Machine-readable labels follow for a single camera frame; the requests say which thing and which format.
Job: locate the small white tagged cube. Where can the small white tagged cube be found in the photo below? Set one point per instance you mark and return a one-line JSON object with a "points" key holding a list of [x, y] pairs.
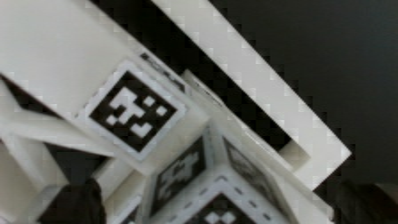
{"points": [[214, 189]]}

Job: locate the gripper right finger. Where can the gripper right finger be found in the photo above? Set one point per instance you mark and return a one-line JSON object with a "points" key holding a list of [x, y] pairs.
{"points": [[366, 203]]}

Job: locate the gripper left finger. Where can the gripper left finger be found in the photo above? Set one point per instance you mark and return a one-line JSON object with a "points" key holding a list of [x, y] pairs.
{"points": [[77, 206]]}

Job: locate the long white leg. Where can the long white leg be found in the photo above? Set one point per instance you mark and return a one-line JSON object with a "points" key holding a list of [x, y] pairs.
{"points": [[70, 60], [210, 31]]}

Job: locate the white chair seat part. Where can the white chair seat part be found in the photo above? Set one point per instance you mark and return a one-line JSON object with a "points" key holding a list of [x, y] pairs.
{"points": [[32, 178]]}

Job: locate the long white front leg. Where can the long white front leg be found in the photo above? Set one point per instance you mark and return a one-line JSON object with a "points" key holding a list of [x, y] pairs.
{"points": [[70, 60]]}

